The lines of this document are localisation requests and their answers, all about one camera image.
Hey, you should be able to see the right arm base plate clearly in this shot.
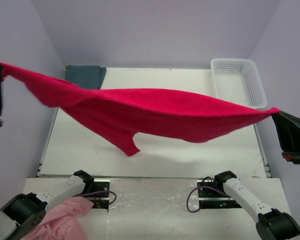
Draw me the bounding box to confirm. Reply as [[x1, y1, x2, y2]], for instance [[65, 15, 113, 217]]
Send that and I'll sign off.
[[197, 178, 241, 210]]

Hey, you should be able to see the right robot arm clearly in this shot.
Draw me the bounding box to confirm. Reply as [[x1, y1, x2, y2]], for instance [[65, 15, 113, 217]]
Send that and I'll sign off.
[[214, 112, 300, 240]]

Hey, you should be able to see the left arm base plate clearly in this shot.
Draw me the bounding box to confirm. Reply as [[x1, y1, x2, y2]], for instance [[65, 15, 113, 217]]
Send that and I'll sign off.
[[82, 179, 111, 210]]

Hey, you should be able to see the red t shirt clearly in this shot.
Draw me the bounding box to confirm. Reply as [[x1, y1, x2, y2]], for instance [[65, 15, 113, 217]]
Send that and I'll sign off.
[[0, 63, 280, 157]]

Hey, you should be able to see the folded grey-blue t shirt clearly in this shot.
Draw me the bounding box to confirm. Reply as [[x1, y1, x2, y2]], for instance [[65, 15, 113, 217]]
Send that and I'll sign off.
[[65, 65, 107, 90]]

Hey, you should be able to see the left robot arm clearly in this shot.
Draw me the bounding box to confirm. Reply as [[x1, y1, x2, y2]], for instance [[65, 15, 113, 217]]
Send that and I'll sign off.
[[0, 170, 94, 240]]

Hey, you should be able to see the white plastic basket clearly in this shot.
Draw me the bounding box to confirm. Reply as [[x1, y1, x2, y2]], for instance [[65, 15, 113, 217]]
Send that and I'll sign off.
[[210, 58, 268, 109]]

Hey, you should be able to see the pink t shirt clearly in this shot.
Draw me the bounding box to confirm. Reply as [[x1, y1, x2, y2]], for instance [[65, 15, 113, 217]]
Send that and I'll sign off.
[[24, 197, 94, 240]]

